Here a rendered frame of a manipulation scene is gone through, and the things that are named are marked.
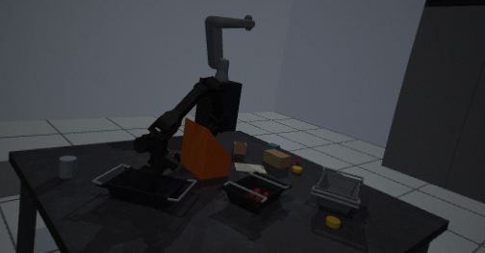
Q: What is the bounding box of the yellow cylinder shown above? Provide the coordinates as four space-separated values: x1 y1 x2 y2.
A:
325 216 341 228
292 165 302 173

